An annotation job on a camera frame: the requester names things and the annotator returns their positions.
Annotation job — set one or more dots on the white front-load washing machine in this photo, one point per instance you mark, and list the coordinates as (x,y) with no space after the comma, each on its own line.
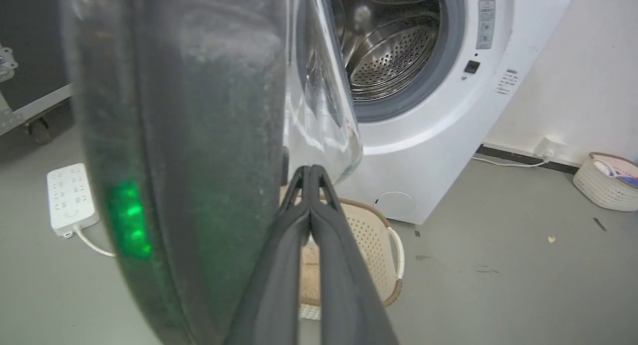
(438,110)

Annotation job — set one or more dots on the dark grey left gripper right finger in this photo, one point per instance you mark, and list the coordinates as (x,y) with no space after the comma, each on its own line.
(344,290)

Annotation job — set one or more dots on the white wall socket plug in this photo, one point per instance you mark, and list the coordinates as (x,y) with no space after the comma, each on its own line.
(548,148)

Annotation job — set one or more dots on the white power strip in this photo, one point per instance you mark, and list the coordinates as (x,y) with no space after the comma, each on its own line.
(71,198)

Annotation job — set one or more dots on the beige laundry basket brown rim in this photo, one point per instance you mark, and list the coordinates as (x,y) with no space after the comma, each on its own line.
(371,245)

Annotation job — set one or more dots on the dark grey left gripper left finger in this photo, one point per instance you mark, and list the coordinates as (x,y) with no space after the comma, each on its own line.
(274,285)

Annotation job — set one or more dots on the small white woven basket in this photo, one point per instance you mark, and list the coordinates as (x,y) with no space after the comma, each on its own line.
(605,185)

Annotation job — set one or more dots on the black flight case metal edges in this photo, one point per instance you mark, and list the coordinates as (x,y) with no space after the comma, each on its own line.
(30,61)

